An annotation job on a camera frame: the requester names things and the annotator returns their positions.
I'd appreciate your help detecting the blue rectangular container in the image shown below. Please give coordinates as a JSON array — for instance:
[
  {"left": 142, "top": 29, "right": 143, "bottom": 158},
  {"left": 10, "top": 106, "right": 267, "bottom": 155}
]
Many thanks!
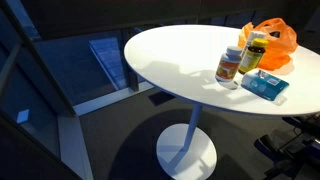
[{"left": 240, "top": 69, "right": 290, "bottom": 102}]

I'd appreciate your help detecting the orange plastic bag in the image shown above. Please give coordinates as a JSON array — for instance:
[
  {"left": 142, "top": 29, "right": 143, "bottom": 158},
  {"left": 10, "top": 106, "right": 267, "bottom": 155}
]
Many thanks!
[{"left": 237, "top": 17, "right": 299, "bottom": 72}]

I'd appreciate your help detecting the white bottle orange label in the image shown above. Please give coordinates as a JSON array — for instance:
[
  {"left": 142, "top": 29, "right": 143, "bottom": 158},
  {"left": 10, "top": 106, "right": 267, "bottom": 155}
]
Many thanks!
[{"left": 214, "top": 45, "right": 243, "bottom": 84}]

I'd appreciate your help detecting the white round table base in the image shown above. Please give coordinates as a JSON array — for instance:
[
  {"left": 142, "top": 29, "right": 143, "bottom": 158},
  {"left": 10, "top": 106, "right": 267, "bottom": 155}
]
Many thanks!
[{"left": 155, "top": 123, "right": 218, "bottom": 180}]

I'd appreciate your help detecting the yellow-capped amber pill bottle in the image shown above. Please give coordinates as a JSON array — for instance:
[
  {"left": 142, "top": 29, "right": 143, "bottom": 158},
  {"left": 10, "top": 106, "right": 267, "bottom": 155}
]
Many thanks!
[{"left": 237, "top": 37, "right": 269, "bottom": 76}]

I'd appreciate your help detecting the white tube bottle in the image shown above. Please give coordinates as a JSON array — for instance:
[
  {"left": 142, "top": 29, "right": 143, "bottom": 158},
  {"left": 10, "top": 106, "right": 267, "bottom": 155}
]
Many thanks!
[{"left": 240, "top": 30, "right": 268, "bottom": 58}]

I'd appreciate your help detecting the white table pedestal column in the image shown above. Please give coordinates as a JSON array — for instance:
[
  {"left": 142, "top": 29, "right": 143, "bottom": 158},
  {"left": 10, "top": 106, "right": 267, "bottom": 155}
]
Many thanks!
[{"left": 182, "top": 103, "right": 204, "bottom": 152}]

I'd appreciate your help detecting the dark equipment cart with cables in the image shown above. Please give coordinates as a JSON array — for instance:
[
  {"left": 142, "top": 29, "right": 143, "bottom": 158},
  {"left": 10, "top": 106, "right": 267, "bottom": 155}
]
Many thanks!
[{"left": 253, "top": 112, "right": 320, "bottom": 180}]

